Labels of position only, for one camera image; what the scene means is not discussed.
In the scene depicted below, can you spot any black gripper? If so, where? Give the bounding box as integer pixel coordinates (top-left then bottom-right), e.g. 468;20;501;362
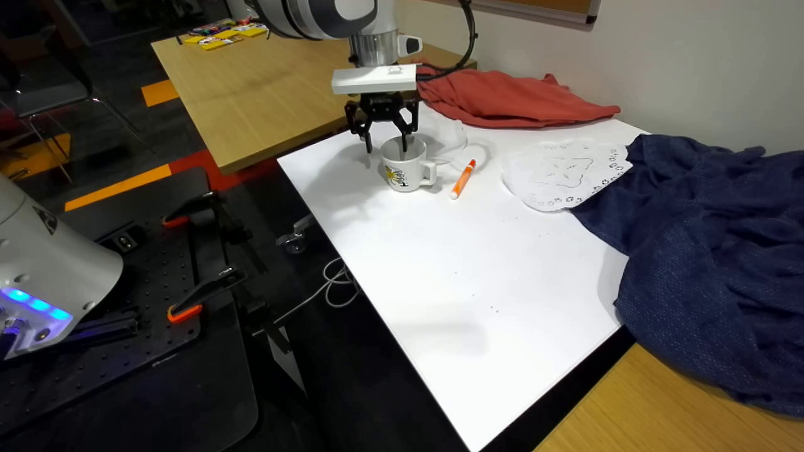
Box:
341;89;421;158

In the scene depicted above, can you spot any orange marker with white cap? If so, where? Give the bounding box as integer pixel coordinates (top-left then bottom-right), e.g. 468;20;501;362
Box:
448;155;480;200

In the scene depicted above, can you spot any small white paper doily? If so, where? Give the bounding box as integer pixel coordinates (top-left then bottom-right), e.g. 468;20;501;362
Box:
421;118;492;185

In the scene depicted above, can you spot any red cloth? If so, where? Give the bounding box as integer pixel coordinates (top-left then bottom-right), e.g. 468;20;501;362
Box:
414;61;622;131

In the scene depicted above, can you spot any wooden table with yellow items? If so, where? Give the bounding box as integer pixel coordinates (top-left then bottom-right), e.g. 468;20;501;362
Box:
148;17;473;175

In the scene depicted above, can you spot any white board with black edge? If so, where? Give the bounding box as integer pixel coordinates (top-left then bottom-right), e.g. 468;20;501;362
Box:
274;105;653;452

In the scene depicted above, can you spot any yellow items pile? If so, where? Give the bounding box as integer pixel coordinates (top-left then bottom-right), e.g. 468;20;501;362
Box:
175;17;274;56

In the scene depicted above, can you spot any dark blue cloth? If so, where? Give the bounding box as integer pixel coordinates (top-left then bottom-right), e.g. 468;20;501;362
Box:
571;133;804;420

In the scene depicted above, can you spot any white device with blue lights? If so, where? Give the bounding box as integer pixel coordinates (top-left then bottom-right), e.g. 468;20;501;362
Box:
0;173;125;365

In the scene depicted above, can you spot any wooden table with blue cloth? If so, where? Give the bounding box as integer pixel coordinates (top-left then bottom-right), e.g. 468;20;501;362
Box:
533;339;804;452

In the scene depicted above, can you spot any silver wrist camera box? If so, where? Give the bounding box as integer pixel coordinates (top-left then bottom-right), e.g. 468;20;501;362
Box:
330;62;421;99

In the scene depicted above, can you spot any black ribbed robot cable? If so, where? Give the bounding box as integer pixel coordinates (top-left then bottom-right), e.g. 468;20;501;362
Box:
414;0;482;84

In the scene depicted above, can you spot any white cable on floor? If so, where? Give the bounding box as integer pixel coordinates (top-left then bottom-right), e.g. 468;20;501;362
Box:
264;254;364;333

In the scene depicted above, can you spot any black clamp with orange handle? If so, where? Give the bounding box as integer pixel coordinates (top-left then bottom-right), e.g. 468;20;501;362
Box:
161;192;225;233
164;264;246;328

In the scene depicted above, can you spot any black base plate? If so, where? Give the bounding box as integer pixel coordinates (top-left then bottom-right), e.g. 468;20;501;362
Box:
0;166;264;452

